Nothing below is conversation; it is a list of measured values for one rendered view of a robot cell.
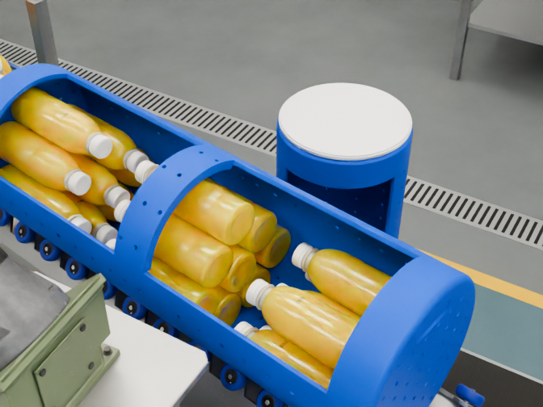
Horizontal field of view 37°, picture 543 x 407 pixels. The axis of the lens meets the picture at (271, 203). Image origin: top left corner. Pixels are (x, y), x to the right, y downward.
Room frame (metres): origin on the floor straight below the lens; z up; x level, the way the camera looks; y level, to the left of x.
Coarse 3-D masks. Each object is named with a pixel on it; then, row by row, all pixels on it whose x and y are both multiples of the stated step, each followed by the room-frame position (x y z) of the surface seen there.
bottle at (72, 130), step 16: (32, 96) 1.22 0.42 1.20; (48, 96) 1.22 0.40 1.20; (16, 112) 1.21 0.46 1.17; (32, 112) 1.19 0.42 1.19; (48, 112) 1.17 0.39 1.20; (64, 112) 1.17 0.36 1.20; (80, 112) 1.17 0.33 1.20; (32, 128) 1.18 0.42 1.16; (48, 128) 1.15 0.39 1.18; (64, 128) 1.13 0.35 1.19; (80, 128) 1.13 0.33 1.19; (96, 128) 1.14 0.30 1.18; (64, 144) 1.12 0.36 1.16; (80, 144) 1.11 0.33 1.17
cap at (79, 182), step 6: (72, 174) 1.08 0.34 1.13; (78, 174) 1.08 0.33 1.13; (84, 174) 1.08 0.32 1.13; (72, 180) 1.07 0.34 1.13; (78, 180) 1.07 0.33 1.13; (84, 180) 1.08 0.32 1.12; (90, 180) 1.08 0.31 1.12; (72, 186) 1.06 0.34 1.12; (78, 186) 1.07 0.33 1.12; (84, 186) 1.07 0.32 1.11; (78, 192) 1.06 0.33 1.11; (84, 192) 1.07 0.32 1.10
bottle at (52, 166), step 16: (0, 128) 1.19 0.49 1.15; (16, 128) 1.19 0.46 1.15; (0, 144) 1.16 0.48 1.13; (16, 144) 1.15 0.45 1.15; (32, 144) 1.14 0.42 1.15; (48, 144) 1.14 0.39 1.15; (16, 160) 1.13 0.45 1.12; (32, 160) 1.11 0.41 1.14; (48, 160) 1.10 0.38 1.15; (64, 160) 1.10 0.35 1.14; (32, 176) 1.10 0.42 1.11; (48, 176) 1.08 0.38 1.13; (64, 176) 1.08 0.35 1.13
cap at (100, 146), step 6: (96, 138) 1.11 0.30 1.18; (102, 138) 1.11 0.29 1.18; (108, 138) 1.12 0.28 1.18; (90, 144) 1.11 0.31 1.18; (96, 144) 1.10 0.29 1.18; (102, 144) 1.11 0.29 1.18; (108, 144) 1.12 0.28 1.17; (90, 150) 1.10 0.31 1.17; (96, 150) 1.10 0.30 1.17; (102, 150) 1.11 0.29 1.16; (108, 150) 1.12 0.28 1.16; (96, 156) 1.10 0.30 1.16; (102, 156) 1.10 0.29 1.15
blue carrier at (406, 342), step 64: (128, 128) 1.28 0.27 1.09; (0, 192) 1.08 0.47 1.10; (256, 192) 1.07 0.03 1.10; (128, 256) 0.87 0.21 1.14; (384, 256) 0.90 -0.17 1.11; (192, 320) 0.78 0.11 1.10; (256, 320) 0.91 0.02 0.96; (384, 320) 0.67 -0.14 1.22; (448, 320) 0.74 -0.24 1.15; (384, 384) 0.61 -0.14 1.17
